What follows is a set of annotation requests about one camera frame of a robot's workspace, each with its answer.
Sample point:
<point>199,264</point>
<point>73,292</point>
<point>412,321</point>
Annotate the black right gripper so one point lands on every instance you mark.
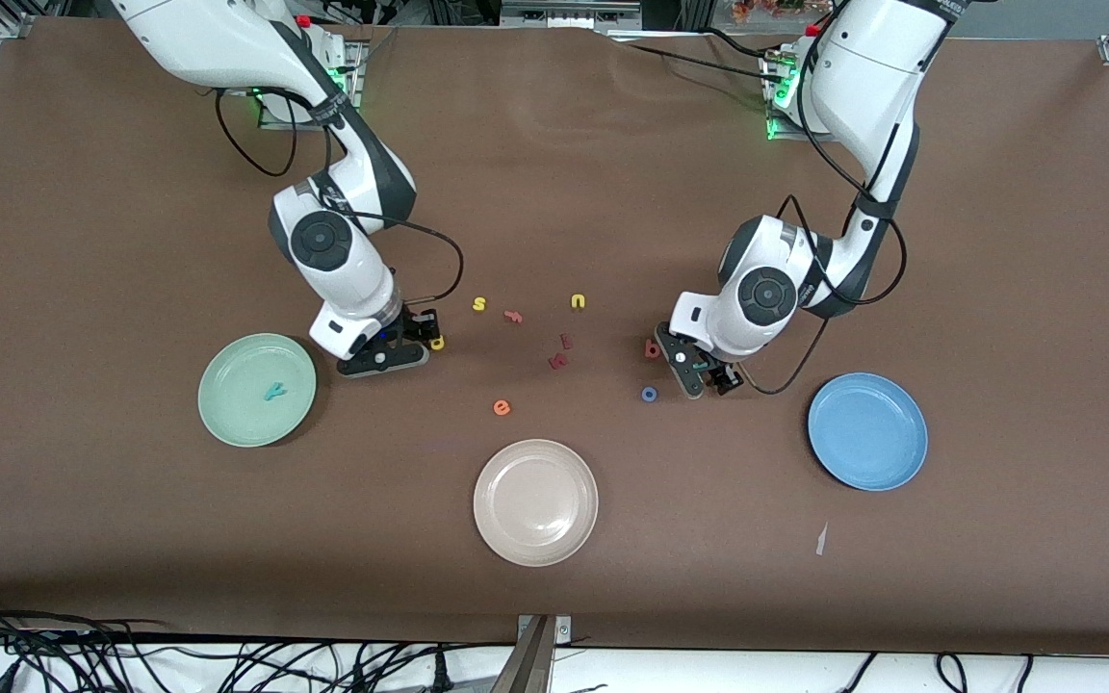
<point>414,325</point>

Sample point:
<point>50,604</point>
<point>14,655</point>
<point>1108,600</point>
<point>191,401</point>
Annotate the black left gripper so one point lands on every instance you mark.
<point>726,375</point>

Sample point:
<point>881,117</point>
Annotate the teal letter y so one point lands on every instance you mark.
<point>275,392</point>

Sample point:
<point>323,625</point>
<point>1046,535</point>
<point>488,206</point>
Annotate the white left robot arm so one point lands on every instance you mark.
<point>882,67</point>

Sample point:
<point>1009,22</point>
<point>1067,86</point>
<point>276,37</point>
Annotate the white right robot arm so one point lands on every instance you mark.
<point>227,38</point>

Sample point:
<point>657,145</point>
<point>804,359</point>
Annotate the dark red letter k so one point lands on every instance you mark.
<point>557,362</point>

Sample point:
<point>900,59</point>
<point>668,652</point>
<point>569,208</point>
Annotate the blue plate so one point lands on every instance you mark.
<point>867,432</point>

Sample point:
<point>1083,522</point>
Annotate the brown table cover sheet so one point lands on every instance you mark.
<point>612,192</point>

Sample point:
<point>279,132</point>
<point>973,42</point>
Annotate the beige plate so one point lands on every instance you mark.
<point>535,502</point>

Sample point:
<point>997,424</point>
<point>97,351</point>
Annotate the white tape scrap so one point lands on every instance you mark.
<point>821,539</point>

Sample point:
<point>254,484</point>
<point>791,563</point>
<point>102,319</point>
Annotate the green plate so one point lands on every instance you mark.
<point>237,414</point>

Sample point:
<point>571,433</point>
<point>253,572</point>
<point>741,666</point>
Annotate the dark metal bar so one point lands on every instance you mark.
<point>530,664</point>

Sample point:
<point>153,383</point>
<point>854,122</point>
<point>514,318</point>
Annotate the orange flower bunch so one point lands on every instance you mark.
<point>766,8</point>

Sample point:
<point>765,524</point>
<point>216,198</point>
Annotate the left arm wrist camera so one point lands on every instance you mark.
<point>682,358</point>

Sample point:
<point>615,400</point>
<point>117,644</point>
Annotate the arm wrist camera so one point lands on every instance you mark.
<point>381,361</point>
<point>682,358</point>

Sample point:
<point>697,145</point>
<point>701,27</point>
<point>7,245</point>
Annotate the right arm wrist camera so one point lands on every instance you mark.
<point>381,361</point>

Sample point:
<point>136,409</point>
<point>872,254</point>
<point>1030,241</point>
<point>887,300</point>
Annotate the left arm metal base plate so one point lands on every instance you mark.
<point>786,136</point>

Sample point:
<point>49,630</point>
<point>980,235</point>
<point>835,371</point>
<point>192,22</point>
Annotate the grey metal bracket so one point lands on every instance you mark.
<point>562,630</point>

